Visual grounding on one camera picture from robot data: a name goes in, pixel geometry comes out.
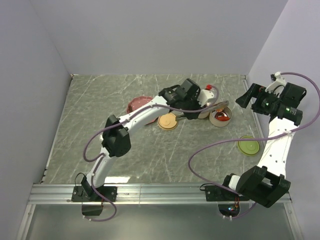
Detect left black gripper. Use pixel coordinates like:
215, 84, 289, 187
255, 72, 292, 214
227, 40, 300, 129
181, 94, 207, 120

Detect metal tongs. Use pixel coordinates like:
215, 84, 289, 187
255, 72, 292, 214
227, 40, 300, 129
175, 100, 230, 122

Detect beige round lid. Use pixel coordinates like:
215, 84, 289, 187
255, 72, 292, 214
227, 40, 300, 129
157, 112, 178, 131

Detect beige steel container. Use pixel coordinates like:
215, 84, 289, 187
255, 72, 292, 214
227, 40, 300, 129
209, 107, 233, 128
197, 110, 211, 119

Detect red sausage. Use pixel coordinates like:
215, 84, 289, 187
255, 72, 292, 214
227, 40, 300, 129
214, 111, 230, 122

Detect green round lid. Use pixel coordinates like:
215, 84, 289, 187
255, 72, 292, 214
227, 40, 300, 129
237, 135, 260, 156

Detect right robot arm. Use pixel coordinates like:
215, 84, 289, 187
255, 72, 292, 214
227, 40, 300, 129
220, 83, 307, 208

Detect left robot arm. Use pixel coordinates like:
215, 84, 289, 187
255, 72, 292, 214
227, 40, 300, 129
81, 78, 215, 201

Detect pink polka dot plate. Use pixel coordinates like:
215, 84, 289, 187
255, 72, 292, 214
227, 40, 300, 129
126, 96, 153, 114

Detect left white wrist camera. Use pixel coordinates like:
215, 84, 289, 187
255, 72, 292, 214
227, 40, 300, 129
197, 89, 218, 107

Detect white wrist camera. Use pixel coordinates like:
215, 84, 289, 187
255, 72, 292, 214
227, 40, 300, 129
197, 89, 218, 107
265, 71, 287, 97

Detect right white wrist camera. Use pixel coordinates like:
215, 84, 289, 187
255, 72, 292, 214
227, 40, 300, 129
265, 71, 287, 97

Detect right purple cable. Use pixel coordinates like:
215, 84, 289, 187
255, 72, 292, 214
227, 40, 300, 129
187, 71, 320, 219

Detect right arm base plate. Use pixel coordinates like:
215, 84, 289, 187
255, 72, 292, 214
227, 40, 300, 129
199, 184, 250, 202

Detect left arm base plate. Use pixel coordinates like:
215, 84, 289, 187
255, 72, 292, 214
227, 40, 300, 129
71, 185, 118, 203

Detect aluminium rail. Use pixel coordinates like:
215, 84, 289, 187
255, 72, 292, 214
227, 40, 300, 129
27, 183, 293, 205

